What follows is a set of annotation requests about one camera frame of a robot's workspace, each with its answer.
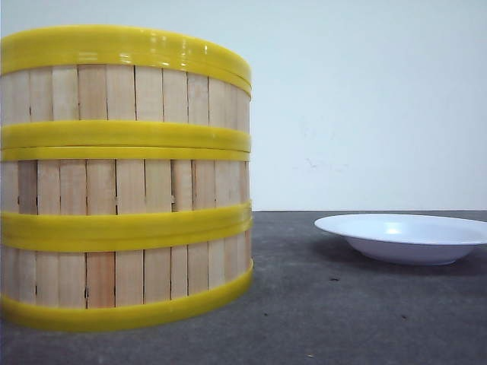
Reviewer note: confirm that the yellow woven bamboo steamer lid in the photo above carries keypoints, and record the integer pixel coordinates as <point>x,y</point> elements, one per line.
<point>98,44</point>

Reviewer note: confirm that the bamboo steamer basket with buns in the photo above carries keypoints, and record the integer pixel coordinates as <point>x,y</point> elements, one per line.
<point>90,199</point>

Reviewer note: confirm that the white plate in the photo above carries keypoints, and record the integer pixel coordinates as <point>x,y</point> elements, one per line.
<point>408,239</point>

